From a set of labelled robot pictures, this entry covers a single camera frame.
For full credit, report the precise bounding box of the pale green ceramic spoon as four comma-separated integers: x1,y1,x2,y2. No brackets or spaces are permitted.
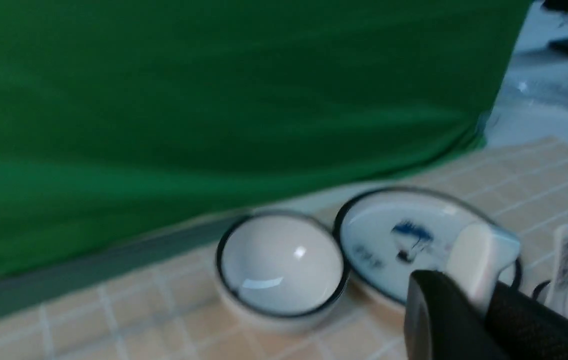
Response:
444,222,521,318

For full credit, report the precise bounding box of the green backdrop cloth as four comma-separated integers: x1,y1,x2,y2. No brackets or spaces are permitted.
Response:
0,0,531,276

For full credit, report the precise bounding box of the white bowl with black rim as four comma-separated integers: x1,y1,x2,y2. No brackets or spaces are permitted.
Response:
214,210,351,333

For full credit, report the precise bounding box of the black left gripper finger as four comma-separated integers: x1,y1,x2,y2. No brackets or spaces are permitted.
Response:
403,269,568,360

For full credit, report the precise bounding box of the white spoon with print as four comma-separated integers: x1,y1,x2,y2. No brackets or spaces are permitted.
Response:
544,223,568,313

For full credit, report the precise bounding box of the white plate with cartoon print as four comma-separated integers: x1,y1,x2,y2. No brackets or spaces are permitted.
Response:
332,186,496,312

